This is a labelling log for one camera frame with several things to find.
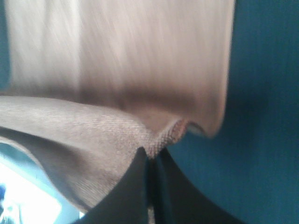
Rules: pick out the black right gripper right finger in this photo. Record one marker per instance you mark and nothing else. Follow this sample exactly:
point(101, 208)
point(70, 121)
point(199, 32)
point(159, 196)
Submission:
point(178, 201)

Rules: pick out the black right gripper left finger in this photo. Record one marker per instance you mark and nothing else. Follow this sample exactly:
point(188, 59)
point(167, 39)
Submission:
point(127, 202)

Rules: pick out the brown microfiber towel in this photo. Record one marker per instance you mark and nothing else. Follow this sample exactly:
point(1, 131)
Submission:
point(88, 82)

